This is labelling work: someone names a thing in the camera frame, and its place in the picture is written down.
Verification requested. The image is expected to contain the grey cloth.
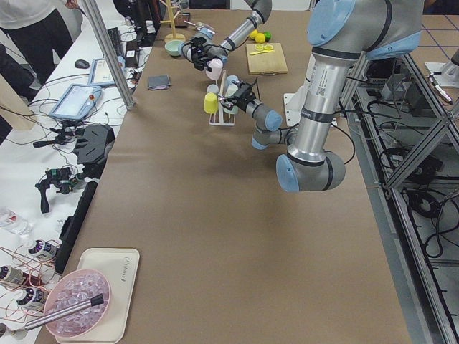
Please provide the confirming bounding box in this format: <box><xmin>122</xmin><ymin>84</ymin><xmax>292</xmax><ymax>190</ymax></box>
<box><xmin>148</xmin><ymin>75</ymin><xmax>171</xmax><ymax>90</ymax></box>

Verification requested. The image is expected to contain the yellow cup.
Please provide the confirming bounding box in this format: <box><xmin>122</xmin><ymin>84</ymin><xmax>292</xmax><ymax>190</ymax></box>
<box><xmin>203</xmin><ymin>92</ymin><xmax>219</xmax><ymax>115</ymax></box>

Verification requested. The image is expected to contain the cream plastic tray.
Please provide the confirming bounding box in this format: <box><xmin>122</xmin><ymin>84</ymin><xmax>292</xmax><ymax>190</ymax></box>
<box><xmin>56</xmin><ymin>248</ymin><xmax>140</xmax><ymax>343</ymax></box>

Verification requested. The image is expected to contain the wooden mug tree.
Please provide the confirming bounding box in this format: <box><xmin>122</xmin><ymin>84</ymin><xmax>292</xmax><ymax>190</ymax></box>
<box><xmin>160</xmin><ymin>0</ymin><xmax>186</xmax><ymax>43</ymax></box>

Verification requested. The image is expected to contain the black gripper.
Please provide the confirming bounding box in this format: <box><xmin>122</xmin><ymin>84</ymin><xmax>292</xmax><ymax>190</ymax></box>
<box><xmin>190</xmin><ymin>37</ymin><xmax>212</xmax><ymax>71</ymax></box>
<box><xmin>218</xmin><ymin>81</ymin><xmax>256</xmax><ymax>111</ymax></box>

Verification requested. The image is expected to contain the white cup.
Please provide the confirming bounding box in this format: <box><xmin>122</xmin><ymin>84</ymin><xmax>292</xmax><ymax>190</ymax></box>
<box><xmin>225</xmin><ymin>84</ymin><xmax>238</xmax><ymax>97</ymax></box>

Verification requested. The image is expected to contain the yellow plastic knife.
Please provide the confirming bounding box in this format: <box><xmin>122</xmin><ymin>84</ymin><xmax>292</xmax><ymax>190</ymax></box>
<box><xmin>249</xmin><ymin>50</ymin><xmax>275</xmax><ymax>56</ymax></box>

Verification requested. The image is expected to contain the blue teach pendant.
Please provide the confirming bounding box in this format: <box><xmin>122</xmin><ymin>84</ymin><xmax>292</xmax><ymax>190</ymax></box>
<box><xmin>88</xmin><ymin>58</ymin><xmax>115</xmax><ymax>87</ymax></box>
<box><xmin>49</xmin><ymin>84</ymin><xmax>102</xmax><ymax>120</ymax></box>

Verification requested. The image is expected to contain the purple label bottle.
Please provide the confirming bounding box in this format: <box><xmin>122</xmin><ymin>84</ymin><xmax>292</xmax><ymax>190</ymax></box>
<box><xmin>25</xmin><ymin>239</ymin><xmax>58</xmax><ymax>262</ymax></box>

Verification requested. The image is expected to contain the pink cup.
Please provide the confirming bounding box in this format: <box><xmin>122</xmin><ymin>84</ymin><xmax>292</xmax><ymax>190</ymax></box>
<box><xmin>205</xmin><ymin>58</ymin><xmax>224</xmax><ymax>81</ymax></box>

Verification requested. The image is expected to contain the pink bowl of ice cubes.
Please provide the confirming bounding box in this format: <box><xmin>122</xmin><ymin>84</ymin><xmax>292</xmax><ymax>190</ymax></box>
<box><xmin>44</xmin><ymin>269</ymin><xmax>111</xmax><ymax>338</ymax></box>

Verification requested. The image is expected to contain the white wire cup holder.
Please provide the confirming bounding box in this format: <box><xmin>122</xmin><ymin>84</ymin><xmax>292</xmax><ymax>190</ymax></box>
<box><xmin>208</xmin><ymin>69</ymin><xmax>237</xmax><ymax>126</ymax></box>

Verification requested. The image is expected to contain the green lime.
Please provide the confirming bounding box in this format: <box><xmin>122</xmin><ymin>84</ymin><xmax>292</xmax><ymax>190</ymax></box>
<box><xmin>263</xmin><ymin>31</ymin><xmax>272</xmax><ymax>42</ymax></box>

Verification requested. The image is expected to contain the standing person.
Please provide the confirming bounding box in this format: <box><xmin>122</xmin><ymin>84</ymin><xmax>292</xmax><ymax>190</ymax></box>
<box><xmin>1</xmin><ymin>1</ymin><xmax>73</xmax><ymax>100</ymax></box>

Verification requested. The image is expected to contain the wooden cutting board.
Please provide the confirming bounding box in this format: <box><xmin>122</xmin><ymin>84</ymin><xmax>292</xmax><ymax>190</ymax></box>
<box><xmin>246</xmin><ymin>43</ymin><xmax>288</xmax><ymax>75</ymax></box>

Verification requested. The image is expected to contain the yellow lemon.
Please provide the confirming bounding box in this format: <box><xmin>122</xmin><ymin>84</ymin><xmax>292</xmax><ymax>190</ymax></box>
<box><xmin>255</xmin><ymin>32</ymin><xmax>266</xmax><ymax>44</ymax></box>
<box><xmin>249</xmin><ymin>29</ymin><xmax>258</xmax><ymax>39</ymax></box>

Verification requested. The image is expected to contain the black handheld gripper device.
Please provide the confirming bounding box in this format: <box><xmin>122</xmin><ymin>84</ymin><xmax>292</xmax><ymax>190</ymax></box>
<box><xmin>35</xmin><ymin>167</ymin><xmax>86</xmax><ymax>214</ymax></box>

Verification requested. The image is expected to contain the metal jigger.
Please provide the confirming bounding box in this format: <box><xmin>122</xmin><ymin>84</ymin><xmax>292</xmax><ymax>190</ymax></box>
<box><xmin>184</xmin><ymin>20</ymin><xmax>215</xmax><ymax>34</ymax></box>

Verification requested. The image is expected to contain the plastic water bottle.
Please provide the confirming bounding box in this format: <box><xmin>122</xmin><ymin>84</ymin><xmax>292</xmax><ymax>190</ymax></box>
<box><xmin>1</xmin><ymin>206</ymin><xmax>32</xmax><ymax>235</ymax></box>

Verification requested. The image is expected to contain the black stand plate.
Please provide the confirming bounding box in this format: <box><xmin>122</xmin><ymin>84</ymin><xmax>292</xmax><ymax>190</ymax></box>
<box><xmin>72</xmin><ymin>125</ymin><xmax>115</xmax><ymax>179</ymax></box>

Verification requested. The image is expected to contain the grey cup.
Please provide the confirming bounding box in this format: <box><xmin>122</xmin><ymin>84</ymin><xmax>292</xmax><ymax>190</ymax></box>
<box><xmin>207</xmin><ymin>84</ymin><xmax>219</xmax><ymax>95</ymax></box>

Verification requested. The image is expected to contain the light blue cup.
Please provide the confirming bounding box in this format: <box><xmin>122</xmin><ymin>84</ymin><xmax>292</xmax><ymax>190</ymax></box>
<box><xmin>226</xmin><ymin>75</ymin><xmax>239</xmax><ymax>87</ymax></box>

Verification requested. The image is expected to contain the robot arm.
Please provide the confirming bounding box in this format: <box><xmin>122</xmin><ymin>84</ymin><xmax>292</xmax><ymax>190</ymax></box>
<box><xmin>276</xmin><ymin>1</ymin><xmax>424</xmax><ymax>192</ymax></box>
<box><xmin>177</xmin><ymin>0</ymin><xmax>272</xmax><ymax>79</ymax></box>

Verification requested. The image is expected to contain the metal muddler stick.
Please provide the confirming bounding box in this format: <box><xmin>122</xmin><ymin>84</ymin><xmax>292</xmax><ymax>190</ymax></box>
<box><xmin>23</xmin><ymin>294</ymin><xmax>104</xmax><ymax>331</ymax></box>

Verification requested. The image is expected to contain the aluminium frame post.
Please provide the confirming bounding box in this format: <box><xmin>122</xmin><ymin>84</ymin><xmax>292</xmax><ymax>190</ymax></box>
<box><xmin>79</xmin><ymin>0</ymin><xmax>134</xmax><ymax>110</ymax></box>

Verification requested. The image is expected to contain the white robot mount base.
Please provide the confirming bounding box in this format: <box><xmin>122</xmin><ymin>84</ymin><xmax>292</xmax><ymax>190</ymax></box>
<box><xmin>284</xmin><ymin>53</ymin><xmax>349</xmax><ymax>126</ymax></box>

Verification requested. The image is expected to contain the black computer mouse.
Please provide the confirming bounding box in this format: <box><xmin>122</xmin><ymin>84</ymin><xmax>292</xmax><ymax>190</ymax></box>
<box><xmin>74</xmin><ymin>59</ymin><xmax>90</xmax><ymax>69</ymax></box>

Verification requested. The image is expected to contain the light green bowl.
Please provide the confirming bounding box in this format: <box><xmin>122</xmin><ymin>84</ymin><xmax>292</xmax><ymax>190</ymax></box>
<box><xmin>164</xmin><ymin>39</ymin><xmax>184</xmax><ymax>57</ymax></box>

